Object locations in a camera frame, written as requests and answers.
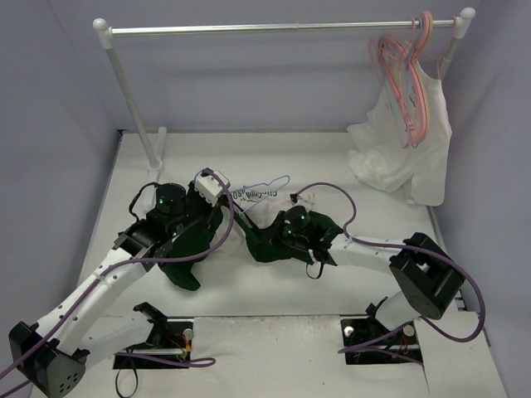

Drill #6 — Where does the white and green t-shirt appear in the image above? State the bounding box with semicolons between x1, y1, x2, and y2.
168;192;343;265

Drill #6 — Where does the blue plastic hanger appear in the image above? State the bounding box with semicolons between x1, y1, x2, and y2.
231;174;290;213

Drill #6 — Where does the pink plastic hanger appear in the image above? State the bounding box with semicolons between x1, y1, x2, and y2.
368;12;433;148

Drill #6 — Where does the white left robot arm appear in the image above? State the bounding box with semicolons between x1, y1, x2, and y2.
1;170;236;397

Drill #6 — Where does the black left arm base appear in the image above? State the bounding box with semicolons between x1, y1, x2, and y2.
112;302;195;397

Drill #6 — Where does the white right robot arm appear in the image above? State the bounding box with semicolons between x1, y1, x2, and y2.
271;206;465;342

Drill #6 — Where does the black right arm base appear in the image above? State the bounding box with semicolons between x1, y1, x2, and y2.
340;300;423;366

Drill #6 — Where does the pink hanger under garment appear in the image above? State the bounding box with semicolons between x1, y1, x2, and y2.
422;16;463;80

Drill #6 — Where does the white hanging garment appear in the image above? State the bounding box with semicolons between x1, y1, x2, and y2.
347;67;452;206

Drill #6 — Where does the white clothes rack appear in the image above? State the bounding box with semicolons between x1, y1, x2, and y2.
96;1;468;180

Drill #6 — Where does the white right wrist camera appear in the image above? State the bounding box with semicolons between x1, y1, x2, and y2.
290;192;304;206

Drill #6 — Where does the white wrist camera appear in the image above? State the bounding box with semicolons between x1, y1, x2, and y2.
290;192;304;206
194;170;231;207

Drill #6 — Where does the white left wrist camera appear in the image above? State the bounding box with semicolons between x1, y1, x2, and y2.
194;170;231;207

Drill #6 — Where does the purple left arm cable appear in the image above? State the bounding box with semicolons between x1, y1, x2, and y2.
0;167;234;389

